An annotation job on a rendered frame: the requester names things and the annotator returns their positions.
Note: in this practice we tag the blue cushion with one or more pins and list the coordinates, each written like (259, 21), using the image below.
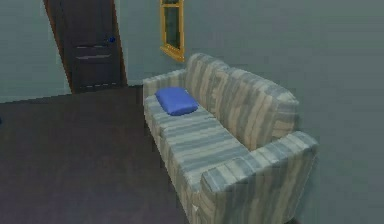
(176, 101)

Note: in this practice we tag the striped grey beige sofa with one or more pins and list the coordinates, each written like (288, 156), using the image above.
(206, 146)

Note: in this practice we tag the blue round door knob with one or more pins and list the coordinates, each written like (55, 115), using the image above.
(111, 39)

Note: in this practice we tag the dark brown room door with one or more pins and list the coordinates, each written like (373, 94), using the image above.
(87, 46)

